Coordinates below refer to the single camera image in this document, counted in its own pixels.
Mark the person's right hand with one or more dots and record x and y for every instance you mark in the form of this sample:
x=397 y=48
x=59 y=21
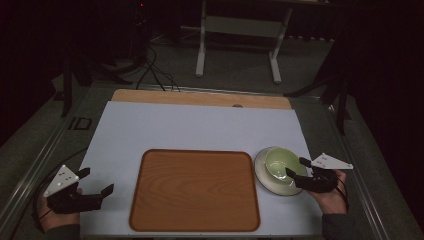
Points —
x=333 y=201

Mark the person's left hand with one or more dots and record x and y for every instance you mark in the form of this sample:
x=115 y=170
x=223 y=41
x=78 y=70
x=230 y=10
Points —
x=60 y=220

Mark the white table mat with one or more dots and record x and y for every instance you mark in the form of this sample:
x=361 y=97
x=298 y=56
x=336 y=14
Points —
x=186 y=128

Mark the pale green bowl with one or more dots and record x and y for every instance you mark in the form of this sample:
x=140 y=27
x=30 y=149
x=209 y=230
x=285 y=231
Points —
x=280 y=161

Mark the brown wooden tray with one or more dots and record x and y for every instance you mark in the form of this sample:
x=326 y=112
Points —
x=195 y=190

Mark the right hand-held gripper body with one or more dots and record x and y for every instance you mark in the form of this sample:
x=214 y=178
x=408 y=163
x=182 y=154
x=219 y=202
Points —
x=320 y=182

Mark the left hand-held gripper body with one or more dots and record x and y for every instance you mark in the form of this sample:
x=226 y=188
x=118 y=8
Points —
x=71 y=201

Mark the grey metal stand frame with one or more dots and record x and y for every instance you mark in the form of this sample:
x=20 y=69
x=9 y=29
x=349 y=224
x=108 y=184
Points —
x=240 y=26

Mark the aluminium rail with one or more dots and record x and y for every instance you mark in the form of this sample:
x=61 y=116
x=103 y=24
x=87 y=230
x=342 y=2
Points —
x=30 y=173
x=361 y=186

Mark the white saucer plate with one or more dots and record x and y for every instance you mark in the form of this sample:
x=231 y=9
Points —
x=266 y=181

